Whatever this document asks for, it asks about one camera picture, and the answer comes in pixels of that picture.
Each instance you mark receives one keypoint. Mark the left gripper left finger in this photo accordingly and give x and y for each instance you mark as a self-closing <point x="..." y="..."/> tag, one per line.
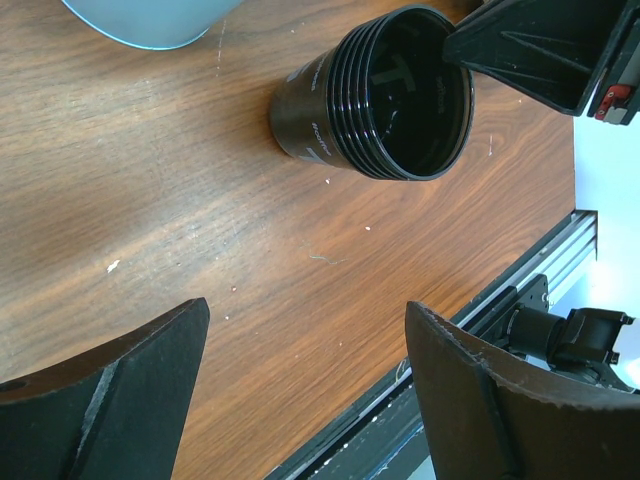
<point x="116" y="411"/>

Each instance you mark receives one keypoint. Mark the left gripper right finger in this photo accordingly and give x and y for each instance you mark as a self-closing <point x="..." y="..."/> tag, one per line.
<point x="490" y="415"/>

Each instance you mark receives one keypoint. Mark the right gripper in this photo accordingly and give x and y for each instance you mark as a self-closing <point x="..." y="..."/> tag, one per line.
<point x="574" y="57"/>

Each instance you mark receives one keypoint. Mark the stack of black cups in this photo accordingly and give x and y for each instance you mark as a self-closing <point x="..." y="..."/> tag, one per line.
<point x="383" y="103"/>

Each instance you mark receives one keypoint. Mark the blue straw holder cup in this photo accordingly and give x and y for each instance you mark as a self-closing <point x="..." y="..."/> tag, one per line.
<point x="151" y="24"/>

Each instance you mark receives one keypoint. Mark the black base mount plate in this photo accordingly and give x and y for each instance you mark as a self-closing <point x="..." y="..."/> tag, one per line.
<point x="378" y="435"/>

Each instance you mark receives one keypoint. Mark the aluminium frame rail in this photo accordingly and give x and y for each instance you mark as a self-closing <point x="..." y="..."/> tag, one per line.
<point x="562" y="256"/>

